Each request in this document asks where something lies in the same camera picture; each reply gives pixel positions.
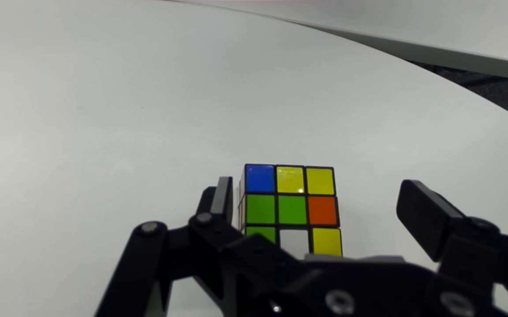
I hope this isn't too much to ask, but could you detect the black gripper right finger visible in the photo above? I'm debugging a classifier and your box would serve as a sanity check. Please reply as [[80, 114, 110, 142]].
[[397, 179, 508, 317]]

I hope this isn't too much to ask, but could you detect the multicoloured Rubik's cube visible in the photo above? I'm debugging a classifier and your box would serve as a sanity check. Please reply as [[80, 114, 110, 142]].
[[238, 163, 346, 260]]

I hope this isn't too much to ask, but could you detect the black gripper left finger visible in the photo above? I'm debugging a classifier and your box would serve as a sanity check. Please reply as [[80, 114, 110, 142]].
[[94, 175, 305, 317]]

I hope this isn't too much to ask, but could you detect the white robot mounting table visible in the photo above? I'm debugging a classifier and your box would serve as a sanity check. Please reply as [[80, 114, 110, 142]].
[[168, 0, 508, 68]]

